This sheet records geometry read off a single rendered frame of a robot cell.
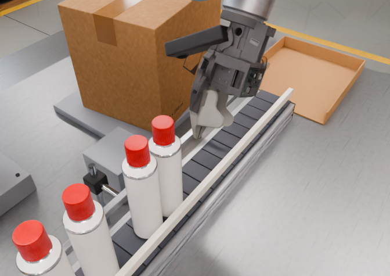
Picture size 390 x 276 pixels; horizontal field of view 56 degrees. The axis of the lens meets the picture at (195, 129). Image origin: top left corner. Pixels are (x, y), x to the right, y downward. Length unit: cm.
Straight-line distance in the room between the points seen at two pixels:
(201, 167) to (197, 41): 27
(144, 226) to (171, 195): 6
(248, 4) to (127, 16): 28
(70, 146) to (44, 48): 50
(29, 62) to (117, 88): 47
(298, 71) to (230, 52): 58
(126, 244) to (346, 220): 42
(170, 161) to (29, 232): 22
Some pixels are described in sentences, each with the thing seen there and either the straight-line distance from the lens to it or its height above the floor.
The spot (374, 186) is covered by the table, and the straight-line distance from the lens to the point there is 86.
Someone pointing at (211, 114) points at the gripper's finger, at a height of 106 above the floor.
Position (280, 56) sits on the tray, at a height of 83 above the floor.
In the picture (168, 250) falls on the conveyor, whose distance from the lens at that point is 64.
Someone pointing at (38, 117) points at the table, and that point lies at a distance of 102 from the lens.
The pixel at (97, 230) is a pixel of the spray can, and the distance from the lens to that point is 49.
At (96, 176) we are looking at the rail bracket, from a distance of 63.
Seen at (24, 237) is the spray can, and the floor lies 108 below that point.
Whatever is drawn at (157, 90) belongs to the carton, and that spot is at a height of 98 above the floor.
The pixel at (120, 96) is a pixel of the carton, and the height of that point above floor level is 93.
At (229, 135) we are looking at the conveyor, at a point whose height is 88.
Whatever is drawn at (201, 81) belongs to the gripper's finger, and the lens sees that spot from 57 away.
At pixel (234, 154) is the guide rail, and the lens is 73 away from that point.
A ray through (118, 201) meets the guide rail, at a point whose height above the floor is 96.
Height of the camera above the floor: 143
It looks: 42 degrees down
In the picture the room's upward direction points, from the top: straight up
